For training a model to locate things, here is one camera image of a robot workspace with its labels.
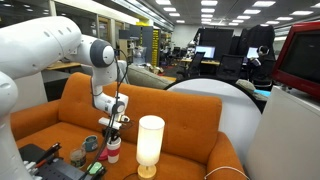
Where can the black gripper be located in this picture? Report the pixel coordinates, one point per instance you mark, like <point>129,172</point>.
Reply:
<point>111,132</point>

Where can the white and pink cup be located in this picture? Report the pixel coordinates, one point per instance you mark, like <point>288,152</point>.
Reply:
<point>114,151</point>

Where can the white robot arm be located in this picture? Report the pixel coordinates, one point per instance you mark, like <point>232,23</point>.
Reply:
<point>36,43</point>

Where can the pink round lid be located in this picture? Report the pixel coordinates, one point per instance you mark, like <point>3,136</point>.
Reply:
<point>103,155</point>

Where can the teal ceramic mug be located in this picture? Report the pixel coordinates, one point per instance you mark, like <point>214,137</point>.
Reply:
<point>90,143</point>

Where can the green round lid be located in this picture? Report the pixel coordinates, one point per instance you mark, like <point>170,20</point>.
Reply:
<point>95,167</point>

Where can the white lamp with wooden base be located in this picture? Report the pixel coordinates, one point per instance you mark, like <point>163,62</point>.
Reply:
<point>150,140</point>

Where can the clear glass jar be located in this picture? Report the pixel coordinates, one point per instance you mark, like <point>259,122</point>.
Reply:
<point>78,157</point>

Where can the black perforated box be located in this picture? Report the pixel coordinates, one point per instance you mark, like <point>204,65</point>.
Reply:
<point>63,170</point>

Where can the black and red pen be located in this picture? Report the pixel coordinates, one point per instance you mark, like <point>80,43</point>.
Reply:
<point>48,153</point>

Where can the orange sofa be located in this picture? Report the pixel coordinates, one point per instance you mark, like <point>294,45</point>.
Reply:
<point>173,110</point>

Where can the grey cushion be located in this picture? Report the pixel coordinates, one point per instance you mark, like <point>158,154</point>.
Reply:
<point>146,78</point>

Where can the black flat pad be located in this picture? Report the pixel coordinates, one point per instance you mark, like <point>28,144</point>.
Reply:
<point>30,152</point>

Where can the wooden desk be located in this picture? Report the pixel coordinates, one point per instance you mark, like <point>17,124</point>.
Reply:
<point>60,65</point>

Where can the white partition panel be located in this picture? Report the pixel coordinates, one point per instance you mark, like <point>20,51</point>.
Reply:
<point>31,91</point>

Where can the yellow and black shelf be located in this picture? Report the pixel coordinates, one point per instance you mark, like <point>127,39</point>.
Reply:
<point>155,46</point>

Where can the black slim office chair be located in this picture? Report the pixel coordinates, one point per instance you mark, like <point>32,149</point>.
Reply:
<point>193,65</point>

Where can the white round table top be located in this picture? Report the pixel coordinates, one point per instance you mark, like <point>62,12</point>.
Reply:
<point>236,113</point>

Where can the lit wide computer monitor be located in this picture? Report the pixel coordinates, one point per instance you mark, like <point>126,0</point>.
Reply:
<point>206,51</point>

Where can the black wide office chair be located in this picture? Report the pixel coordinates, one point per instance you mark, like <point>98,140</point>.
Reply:
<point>230,66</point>

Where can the black curtain booth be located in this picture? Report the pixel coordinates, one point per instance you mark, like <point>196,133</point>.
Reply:
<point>216,38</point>

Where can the lit small computer monitor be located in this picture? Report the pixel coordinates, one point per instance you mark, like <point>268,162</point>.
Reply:
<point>252,52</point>

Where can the person with headphones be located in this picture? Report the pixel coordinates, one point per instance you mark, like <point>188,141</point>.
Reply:
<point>261,65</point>

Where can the white board panel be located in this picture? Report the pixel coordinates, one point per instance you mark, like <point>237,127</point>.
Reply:
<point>286,136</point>

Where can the red framed screen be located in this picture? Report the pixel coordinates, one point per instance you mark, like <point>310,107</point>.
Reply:
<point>300,56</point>

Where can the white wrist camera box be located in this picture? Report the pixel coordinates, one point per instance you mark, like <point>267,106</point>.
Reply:
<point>110,123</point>

